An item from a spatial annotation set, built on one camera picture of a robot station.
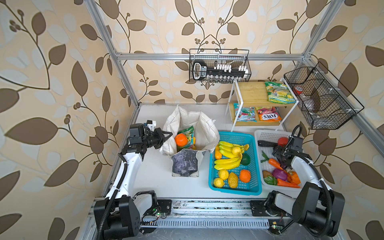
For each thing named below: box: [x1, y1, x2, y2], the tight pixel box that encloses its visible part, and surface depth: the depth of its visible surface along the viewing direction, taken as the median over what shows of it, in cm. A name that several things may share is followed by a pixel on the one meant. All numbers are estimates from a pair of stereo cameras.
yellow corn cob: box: [228, 172, 239, 189], surface depth 80 cm
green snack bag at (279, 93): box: [265, 81, 297, 105], surface depth 77 cm
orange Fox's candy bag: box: [258, 106, 282, 122], surface depth 91 cm
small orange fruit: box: [215, 144, 222, 160], surface depth 91 cm
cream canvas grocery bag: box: [158, 105, 220, 178], surface depth 81 cm
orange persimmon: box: [174, 133, 188, 147], surface depth 85 cm
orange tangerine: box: [239, 169, 251, 183], surface depth 81 cm
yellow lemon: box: [218, 169, 229, 180], surface depth 82 cm
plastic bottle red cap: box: [293, 86, 310, 101], surface depth 84 cm
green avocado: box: [240, 153, 251, 166], surface depth 86 cm
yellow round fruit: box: [213, 177, 225, 188], surface depth 80 cm
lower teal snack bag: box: [233, 103, 258, 123], surface depth 91 cm
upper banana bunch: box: [218, 141, 250, 160], surface depth 90 cm
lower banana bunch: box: [214, 157, 241, 170], surface depth 87 cm
